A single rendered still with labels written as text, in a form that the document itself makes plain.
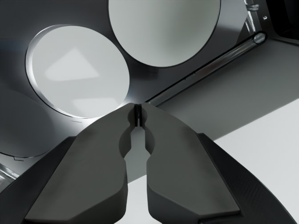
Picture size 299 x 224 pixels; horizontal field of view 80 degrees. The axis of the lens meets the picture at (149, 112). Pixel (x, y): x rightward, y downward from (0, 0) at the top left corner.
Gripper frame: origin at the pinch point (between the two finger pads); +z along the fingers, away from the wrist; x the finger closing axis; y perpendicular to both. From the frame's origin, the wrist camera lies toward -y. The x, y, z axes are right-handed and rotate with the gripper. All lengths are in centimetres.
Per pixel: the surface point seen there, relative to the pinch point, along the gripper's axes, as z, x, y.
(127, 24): 7.9, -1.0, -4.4
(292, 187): 1.4, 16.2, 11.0
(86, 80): 7.8, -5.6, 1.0
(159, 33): 7.9, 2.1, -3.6
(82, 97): 7.8, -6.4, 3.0
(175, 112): 8.7, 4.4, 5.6
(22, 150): 8.0, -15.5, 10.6
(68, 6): 7.9, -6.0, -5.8
